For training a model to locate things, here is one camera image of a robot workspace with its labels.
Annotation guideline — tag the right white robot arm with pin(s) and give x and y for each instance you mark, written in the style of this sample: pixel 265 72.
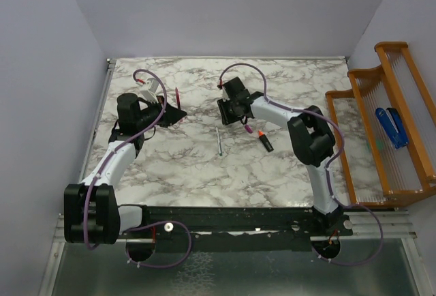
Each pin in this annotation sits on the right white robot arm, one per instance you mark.
pixel 311 138

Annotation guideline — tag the white pen green tip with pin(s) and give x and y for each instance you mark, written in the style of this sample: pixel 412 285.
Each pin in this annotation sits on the white pen green tip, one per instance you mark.
pixel 219 144

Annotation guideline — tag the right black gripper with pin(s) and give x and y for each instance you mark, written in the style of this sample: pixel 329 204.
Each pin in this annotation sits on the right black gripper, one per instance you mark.
pixel 226 119

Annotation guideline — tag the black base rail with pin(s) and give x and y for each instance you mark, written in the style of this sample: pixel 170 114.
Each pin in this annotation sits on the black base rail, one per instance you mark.
pixel 233 229

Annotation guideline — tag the wooden rack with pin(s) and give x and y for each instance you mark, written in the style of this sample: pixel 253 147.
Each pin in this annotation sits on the wooden rack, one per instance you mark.
pixel 400 177

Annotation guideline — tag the red ink pen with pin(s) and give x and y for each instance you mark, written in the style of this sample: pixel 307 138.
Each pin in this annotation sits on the red ink pen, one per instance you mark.
pixel 178 100

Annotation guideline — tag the black orange highlighter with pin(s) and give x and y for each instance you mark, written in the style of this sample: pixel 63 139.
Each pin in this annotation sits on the black orange highlighter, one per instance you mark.
pixel 265 141

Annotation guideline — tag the blue stapler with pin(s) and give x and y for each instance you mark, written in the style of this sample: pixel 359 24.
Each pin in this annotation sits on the blue stapler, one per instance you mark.
pixel 392 124

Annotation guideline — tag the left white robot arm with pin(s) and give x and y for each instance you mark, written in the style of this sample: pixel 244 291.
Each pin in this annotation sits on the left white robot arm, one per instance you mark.
pixel 91 212

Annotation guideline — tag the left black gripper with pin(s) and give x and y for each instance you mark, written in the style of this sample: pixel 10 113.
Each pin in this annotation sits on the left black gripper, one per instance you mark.
pixel 171 115

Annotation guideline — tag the purple pen cap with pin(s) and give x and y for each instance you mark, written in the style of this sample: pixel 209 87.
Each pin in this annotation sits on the purple pen cap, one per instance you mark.
pixel 248 129

